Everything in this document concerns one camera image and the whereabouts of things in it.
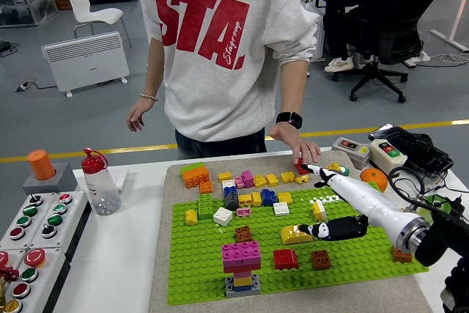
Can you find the dark grey sloped brick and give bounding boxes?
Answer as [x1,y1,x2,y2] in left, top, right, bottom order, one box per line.
[224,192,240,211]

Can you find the red sloped brick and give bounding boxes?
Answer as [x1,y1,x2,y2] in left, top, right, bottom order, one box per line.
[273,248,300,270]

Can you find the green plastic cup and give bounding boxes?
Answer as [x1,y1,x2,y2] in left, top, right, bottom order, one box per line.
[417,194,454,219]

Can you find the pink square brick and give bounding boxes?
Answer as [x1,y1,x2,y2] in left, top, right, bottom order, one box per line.
[240,240,263,268]
[221,242,243,269]

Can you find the black floor cable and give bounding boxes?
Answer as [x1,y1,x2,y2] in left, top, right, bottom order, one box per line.
[0,40,19,58]

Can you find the white and yellow brick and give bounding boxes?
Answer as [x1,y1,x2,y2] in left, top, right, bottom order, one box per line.
[311,199,328,222]

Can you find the grey-brown table mat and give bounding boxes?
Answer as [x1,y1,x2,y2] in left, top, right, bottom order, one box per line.
[148,147,434,313]

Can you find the black wristwatch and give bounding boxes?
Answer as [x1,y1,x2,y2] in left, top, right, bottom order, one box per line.
[275,111,304,130]

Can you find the person's left hand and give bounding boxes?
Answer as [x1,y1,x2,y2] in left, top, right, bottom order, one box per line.
[267,122,322,166]

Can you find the white wall switch plate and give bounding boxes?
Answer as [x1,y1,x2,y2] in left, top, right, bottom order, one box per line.
[109,166,130,193]

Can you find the white panel heater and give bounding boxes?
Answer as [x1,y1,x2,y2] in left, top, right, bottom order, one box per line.
[42,32,130,98]

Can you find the white switch box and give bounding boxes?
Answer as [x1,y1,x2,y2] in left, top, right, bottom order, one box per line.
[368,138,408,179]

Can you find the clear storage crate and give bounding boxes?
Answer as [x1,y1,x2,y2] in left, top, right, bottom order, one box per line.
[0,0,59,29]

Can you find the large orange brick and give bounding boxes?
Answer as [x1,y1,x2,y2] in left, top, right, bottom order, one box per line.
[182,166,213,189]

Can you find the person's right hand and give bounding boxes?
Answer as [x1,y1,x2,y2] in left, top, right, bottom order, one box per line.
[126,98,155,133]

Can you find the large red brick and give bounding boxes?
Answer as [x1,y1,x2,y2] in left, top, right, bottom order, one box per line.
[224,264,262,274]

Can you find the orange cylinder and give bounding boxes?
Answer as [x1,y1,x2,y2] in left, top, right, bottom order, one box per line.
[26,149,56,182]

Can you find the black office chair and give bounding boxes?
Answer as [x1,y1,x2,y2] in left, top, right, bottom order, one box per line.
[329,0,454,104]

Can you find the yellow curved brick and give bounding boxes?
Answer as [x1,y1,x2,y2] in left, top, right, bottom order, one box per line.
[280,224,314,246]

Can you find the tall green brick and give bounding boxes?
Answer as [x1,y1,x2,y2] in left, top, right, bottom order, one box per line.
[197,193,214,221]

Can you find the white push-button box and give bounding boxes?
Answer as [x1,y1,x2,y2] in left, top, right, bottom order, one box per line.
[0,191,58,251]
[0,248,26,313]
[7,246,73,313]
[28,190,92,266]

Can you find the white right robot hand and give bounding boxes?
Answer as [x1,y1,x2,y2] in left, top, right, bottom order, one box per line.
[298,163,430,252]

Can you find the lime green flat brick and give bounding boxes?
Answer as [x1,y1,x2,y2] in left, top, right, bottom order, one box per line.
[180,161,206,174]

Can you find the black plug with cord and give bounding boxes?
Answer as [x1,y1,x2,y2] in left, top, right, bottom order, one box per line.
[417,172,469,218]

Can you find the white power strip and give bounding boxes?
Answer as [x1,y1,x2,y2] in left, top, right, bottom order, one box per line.
[402,51,432,69]

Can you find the white computer case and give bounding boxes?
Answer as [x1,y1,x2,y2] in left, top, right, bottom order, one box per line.
[314,3,326,60]

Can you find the brown square brick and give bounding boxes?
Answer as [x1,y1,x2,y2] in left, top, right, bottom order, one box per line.
[391,246,413,264]
[311,249,332,270]
[234,225,254,243]

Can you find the orange fruit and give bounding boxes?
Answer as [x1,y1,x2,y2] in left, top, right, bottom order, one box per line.
[361,167,388,193]

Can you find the green studded baseplate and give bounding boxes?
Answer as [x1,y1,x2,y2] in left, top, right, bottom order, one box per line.
[166,180,429,306]

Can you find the grey base brick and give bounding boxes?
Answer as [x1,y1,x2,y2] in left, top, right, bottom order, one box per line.
[224,274,262,298]

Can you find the person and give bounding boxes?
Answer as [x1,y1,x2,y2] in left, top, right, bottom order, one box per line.
[126,0,322,166]
[322,0,374,73]

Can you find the grey block holder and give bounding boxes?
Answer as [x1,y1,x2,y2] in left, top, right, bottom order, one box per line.
[22,162,78,196]

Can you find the clear bottle red cap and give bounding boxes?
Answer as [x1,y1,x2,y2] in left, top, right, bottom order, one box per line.
[81,147,122,217]

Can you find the red valve handle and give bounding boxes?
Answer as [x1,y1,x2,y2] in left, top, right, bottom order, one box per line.
[0,267,20,284]

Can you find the grey switch box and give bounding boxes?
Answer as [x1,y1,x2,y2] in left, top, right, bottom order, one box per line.
[330,136,372,170]

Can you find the floor socket box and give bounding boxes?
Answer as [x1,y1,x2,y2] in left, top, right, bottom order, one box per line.
[14,78,37,93]

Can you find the pink and white brick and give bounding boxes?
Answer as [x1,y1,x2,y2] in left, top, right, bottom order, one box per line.
[240,169,256,188]

